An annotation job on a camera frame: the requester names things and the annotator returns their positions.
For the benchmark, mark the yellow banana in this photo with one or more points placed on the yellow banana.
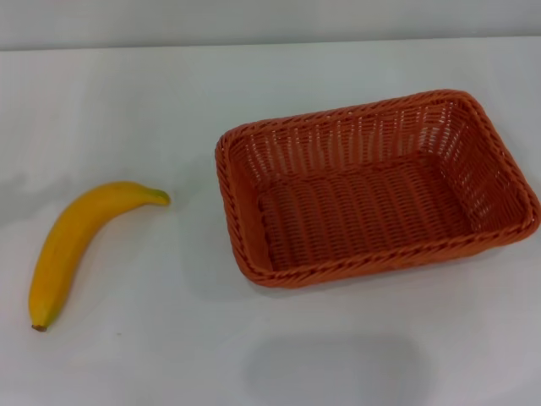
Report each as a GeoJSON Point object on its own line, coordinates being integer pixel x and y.
{"type": "Point", "coordinates": [67, 241]}

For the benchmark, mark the orange woven plastic basket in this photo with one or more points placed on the orange woven plastic basket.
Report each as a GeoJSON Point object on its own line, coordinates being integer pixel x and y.
{"type": "Point", "coordinates": [363, 215]}

